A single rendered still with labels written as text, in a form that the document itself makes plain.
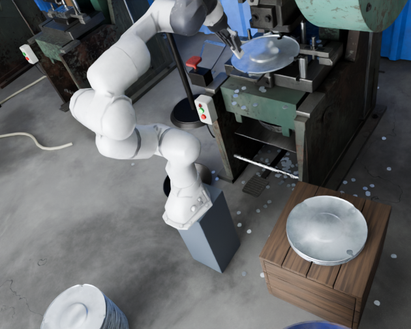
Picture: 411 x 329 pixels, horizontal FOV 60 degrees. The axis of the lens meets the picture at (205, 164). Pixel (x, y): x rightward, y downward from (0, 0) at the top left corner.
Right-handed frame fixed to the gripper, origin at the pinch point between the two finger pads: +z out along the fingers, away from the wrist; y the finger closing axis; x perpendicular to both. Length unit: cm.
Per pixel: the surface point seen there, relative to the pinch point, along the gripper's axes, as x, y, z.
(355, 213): -25, 60, 40
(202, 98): -19.0, -20.7, 23.4
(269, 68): 3.4, 7.0, 14.2
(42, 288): -149, -46, 33
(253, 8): 18.8, -7.2, 1.8
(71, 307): -126, -5, 12
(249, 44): 12.5, -13.9, 20.7
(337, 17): 13.6, 37.6, -16.5
